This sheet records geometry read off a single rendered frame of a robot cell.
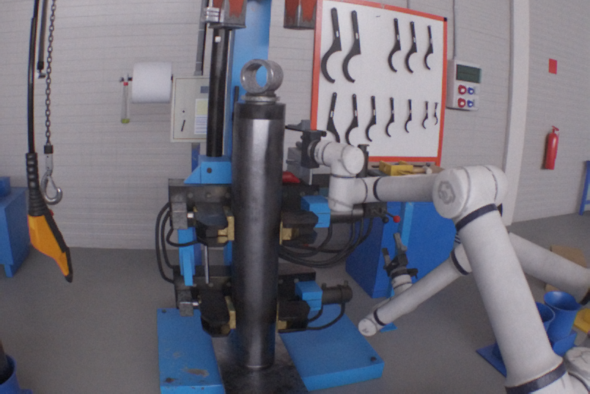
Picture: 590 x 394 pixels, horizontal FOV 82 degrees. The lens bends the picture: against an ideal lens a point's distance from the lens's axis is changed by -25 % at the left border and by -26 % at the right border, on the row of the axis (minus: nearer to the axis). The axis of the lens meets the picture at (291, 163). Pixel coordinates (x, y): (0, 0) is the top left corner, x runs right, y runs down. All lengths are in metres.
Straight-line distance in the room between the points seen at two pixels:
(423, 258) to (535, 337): 2.55
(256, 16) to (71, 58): 2.11
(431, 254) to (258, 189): 1.99
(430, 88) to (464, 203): 3.59
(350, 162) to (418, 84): 3.09
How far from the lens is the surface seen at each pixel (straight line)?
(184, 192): 2.05
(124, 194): 3.96
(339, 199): 1.47
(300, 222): 1.84
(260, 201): 1.82
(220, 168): 2.08
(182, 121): 2.63
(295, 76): 3.95
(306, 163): 1.60
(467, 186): 1.00
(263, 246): 1.89
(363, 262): 3.49
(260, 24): 2.26
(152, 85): 2.59
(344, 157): 1.43
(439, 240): 3.49
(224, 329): 2.06
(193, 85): 2.62
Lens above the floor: 1.59
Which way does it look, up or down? 11 degrees down
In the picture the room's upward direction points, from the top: 3 degrees clockwise
